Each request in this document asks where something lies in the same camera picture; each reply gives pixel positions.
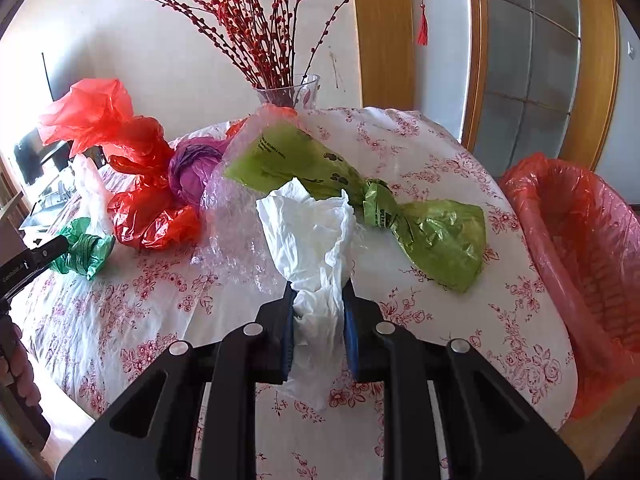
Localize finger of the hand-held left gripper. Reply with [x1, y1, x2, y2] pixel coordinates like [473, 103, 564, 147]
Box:
[22, 235, 71, 272]

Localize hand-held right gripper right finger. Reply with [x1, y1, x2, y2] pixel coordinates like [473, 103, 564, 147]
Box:
[341, 282, 586, 480]

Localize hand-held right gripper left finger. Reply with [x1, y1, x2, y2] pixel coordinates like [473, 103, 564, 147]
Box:
[55, 284, 297, 480]

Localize dark green plastic bag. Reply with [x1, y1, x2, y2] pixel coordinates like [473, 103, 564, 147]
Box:
[48, 217, 116, 281]

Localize large red plastic bag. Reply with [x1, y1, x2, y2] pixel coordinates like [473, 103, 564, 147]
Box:
[39, 78, 202, 252]

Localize olive green plastic bag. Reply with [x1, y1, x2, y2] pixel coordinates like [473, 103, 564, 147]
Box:
[223, 125, 487, 293]

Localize purple plastic bag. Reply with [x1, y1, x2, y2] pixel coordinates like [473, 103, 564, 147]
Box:
[167, 137, 233, 208]

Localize basket with red liner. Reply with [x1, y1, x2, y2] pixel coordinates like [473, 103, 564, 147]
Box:
[498, 152, 640, 421]

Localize person's left hand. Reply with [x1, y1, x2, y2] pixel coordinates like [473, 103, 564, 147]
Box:
[0, 322, 40, 411]

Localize translucent white plastic bag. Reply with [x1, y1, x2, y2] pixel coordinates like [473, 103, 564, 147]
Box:
[70, 155, 113, 236]

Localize black chair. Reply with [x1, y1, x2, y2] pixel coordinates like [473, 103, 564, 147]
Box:
[12, 127, 68, 186]

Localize floral tablecloth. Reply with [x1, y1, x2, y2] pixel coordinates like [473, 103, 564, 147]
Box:
[20, 106, 581, 480]

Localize clear plastic bag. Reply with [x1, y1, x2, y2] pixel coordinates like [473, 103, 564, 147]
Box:
[192, 105, 301, 296]

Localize glass vase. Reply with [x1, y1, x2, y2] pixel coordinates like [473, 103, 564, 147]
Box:
[252, 74, 321, 111]

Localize red willow branches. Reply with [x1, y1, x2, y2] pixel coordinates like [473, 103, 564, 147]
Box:
[130, 0, 408, 91]

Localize frosted glass sliding door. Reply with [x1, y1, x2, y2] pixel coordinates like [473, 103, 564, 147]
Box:
[460, 0, 621, 181]

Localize wooden door post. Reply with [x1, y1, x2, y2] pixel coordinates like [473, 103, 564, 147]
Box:
[350, 0, 416, 111]

